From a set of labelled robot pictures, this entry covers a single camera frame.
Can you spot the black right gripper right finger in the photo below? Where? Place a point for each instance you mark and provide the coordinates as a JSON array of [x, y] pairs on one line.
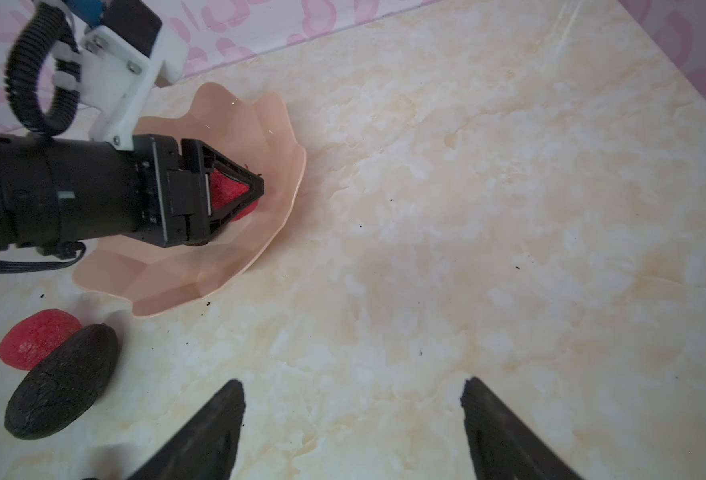
[[501, 445]]

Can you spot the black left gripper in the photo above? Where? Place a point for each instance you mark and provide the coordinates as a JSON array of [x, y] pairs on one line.
[[175, 190]]

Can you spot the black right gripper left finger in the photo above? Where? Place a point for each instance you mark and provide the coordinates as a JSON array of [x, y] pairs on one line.
[[206, 446]]

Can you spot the dark fake avocado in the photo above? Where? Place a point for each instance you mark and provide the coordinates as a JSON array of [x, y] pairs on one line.
[[64, 385]]

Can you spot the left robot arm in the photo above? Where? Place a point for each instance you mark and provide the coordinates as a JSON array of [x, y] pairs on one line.
[[58, 188]]

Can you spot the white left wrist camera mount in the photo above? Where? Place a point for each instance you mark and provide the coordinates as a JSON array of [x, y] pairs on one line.
[[125, 51]]

